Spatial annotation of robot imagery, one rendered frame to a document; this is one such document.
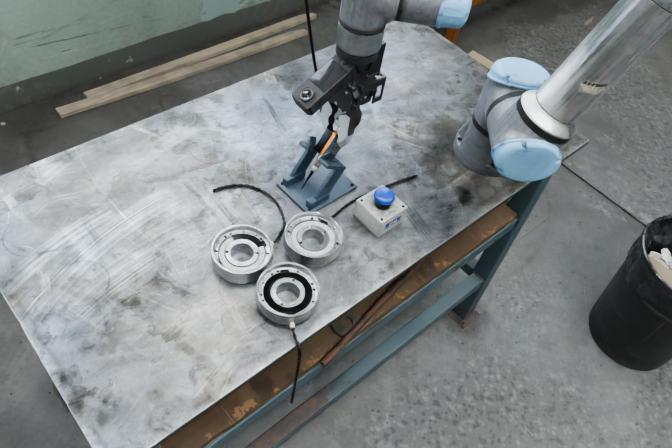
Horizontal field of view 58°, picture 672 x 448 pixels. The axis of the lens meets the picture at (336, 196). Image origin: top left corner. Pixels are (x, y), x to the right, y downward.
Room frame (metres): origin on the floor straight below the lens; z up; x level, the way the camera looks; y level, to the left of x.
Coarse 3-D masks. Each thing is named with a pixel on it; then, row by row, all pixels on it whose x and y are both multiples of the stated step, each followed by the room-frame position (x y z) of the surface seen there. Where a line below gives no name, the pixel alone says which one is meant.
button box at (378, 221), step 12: (372, 192) 0.79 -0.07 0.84; (360, 204) 0.75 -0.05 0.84; (372, 204) 0.76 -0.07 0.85; (396, 204) 0.77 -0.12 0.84; (360, 216) 0.75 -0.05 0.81; (372, 216) 0.73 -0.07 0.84; (384, 216) 0.73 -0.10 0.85; (396, 216) 0.74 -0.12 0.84; (372, 228) 0.72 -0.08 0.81; (384, 228) 0.72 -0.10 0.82
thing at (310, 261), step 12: (300, 216) 0.70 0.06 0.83; (312, 216) 0.71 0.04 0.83; (324, 216) 0.71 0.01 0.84; (288, 228) 0.67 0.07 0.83; (312, 228) 0.68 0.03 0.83; (336, 228) 0.69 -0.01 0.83; (288, 240) 0.65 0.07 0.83; (300, 240) 0.65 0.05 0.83; (324, 240) 0.66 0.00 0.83; (336, 240) 0.67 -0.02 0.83; (288, 252) 0.63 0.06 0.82; (336, 252) 0.64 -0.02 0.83; (300, 264) 0.62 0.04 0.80; (312, 264) 0.61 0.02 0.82; (324, 264) 0.62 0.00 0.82
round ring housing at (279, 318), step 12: (276, 264) 0.58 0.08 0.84; (288, 264) 0.59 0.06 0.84; (264, 276) 0.56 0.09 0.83; (312, 276) 0.58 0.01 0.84; (276, 288) 0.54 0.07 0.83; (288, 288) 0.56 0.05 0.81; (300, 288) 0.55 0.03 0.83; (312, 288) 0.56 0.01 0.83; (264, 300) 0.52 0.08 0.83; (276, 300) 0.52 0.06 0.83; (300, 300) 0.53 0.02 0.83; (312, 300) 0.54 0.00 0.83; (264, 312) 0.50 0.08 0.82; (276, 312) 0.49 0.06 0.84; (300, 312) 0.51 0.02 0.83; (312, 312) 0.52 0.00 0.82; (288, 324) 0.49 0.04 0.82
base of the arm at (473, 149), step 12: (468, 120) 1.03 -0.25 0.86; (468, 132) 1.00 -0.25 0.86; (480, 132) 0.97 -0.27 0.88; (456, 144) 1.00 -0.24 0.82; (468, 144) 0.98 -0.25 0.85; (480, 144) 0.96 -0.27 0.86; (456, 156) 0.98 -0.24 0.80; (468, 156) 0.96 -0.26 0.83; (480, 156) 0.95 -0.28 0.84; (480, 168) 0.94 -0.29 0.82; (492, 168) 0.94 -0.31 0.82
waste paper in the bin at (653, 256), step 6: (654, 252) 1.27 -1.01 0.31; (666, 252) 1.28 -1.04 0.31; (654, 258) 1.22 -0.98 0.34; (660, 258) 1.25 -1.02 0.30; (666, 258) 1.25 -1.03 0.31; (654, 264) 1.19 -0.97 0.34; (660, 264) 1.19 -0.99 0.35; (666, 264) 1.20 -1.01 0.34; (660, 270) 1.17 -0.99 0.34; (666, 270) 1.17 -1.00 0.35; (666, 276) 1.16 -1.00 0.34
